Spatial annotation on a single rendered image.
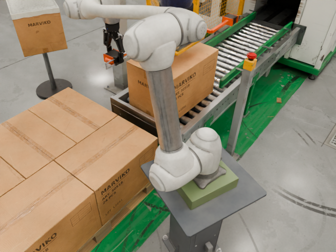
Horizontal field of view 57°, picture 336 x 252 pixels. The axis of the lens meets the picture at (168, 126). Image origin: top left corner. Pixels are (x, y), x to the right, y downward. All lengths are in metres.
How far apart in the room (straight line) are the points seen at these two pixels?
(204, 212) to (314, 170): 1.64
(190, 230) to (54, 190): 0.89
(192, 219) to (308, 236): 1.24
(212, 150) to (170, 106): 0.34
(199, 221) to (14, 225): 1.00
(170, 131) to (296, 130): 2.24
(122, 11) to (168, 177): 0.74
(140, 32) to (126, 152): 1.18
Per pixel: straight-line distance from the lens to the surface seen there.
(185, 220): 1.54
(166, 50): 1.11
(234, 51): 3.33
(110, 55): 1.79
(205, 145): 1.42
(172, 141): 1.28
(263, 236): 2.47
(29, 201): 1.99
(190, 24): 1.17
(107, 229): 2.33
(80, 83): 3.81
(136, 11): 1.41
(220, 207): 1.61
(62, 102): 2.62
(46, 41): 3.16
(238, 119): 2.52
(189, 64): 2.22
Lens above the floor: 2.07
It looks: 42 degrees down
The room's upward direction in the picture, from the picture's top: 2 degrees clockwise
